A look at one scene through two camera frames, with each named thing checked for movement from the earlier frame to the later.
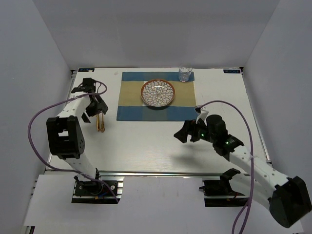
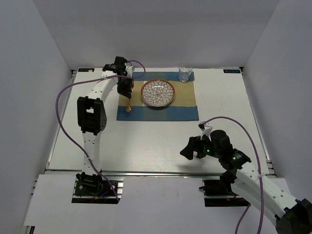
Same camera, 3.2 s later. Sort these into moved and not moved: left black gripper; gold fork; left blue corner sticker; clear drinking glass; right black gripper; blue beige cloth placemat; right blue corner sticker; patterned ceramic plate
Moved: gold fork; left black gripper; right black gripper
Not moved: patterned ceramic plate; clear drinking glass; blue beige cloth placemat; left blue corner sticker; right blue corner sticker
